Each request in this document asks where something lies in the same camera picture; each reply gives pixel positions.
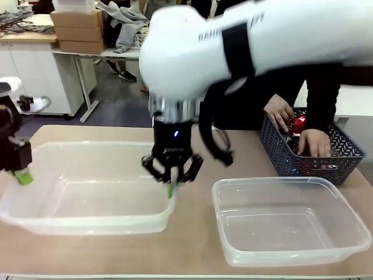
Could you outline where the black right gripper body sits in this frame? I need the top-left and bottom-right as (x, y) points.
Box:
(152, 118), (193, 160)

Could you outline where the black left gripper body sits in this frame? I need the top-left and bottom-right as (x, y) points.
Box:
(0, 104), (33, 173)

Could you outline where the large clear plastic bin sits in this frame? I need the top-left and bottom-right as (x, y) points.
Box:
(0, 141), (178, 236)

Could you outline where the crushed red soda can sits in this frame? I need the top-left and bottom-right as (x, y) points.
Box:
(290, 115), (308, 137)

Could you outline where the person's left forearm black sleeve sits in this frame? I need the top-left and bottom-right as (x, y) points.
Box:
(302, 65), (342, 132)

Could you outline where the dark grey woven basket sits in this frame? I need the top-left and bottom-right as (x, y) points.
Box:
(260, 107), (367, 187)

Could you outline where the person's right hand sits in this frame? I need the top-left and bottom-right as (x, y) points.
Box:
(263, 93), (296, 132)

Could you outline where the person's left hand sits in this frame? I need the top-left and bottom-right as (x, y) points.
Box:
(296, 128), (332, 159)

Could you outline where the black sneaker white sole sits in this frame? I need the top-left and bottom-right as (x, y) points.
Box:
(118, 69), (137, 82)

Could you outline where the person in black top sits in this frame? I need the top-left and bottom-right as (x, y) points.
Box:
(203, 62), (342, 131)

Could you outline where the white cabinet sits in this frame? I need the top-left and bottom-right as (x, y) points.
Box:
(0, 37), (97, 121)

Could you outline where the white folding table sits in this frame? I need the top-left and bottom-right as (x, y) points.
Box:
(52, 46), (144, 123)

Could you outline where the grey hoodie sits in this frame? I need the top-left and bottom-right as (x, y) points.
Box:
(97, 0), (151, 55)

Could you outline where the cluttered wooden desk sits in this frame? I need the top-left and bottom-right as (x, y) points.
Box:
(0, 10), (58, 44)

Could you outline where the small clear plastic bin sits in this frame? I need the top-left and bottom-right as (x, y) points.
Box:
(212, 176), (373, 268)

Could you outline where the flat brown cardboard box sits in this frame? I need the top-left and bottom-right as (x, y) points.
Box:
(54, 26), (104, 42)

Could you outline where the large brown cardboard box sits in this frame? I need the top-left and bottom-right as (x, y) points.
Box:
(50, 8), (104, 29)

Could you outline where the white plastic container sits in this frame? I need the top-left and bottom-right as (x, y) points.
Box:
(52, 0), (97, 14)

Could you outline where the white side table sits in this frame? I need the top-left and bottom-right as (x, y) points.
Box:
(293, 86), (373, 119)

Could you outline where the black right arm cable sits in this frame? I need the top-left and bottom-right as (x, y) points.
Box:
(199, 77), (235, 167)

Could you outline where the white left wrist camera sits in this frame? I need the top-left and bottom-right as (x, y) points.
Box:
(16, 94), (52, 115)

